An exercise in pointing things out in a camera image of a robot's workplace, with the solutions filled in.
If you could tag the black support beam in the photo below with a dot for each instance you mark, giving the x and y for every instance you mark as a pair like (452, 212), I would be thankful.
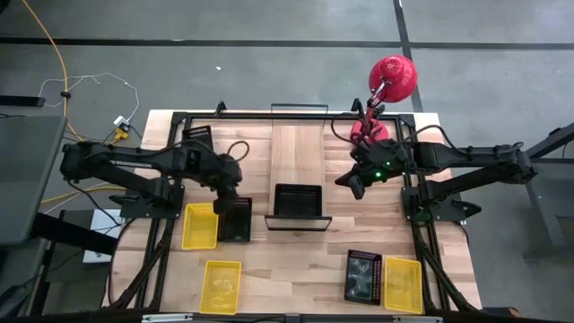
(72, 233)

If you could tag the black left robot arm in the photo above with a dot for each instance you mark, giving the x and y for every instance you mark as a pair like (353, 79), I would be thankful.
(134, 157)

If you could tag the yellow plastic basket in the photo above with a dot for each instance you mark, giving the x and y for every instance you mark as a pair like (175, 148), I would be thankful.
(403, 285)
(200, 226)
(220, 287)

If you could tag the white power adapter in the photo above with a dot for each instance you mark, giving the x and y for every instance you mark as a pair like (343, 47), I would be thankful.
(120, 120)

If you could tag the flat black strip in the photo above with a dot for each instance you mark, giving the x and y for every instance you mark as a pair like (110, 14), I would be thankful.
(22, 101)

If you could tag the black plastic basket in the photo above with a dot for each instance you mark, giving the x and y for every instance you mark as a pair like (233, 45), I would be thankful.
(363, 278)
(298, 202)
(237, 224)
(197, 133)

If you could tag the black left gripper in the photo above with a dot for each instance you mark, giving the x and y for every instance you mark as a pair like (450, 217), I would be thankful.
(224, 172)

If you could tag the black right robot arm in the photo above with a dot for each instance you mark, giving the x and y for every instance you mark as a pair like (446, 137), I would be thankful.
(471, 157)

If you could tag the black metal rig frame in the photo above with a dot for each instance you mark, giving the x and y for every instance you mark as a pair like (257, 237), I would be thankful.
(291, 116)

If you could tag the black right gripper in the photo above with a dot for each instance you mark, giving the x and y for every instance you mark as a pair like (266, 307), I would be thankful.
(370, 168)

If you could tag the red desk lamp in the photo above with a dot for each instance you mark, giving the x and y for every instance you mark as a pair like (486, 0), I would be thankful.
(393, 76)

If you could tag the white box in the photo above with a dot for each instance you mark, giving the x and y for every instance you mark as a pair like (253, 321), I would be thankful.
(103, 224)

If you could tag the grey metal table frame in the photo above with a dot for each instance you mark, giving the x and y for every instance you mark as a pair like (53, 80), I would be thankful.
(547, 188)

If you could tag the grey side table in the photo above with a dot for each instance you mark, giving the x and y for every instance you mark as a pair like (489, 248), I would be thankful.
(27, 179)

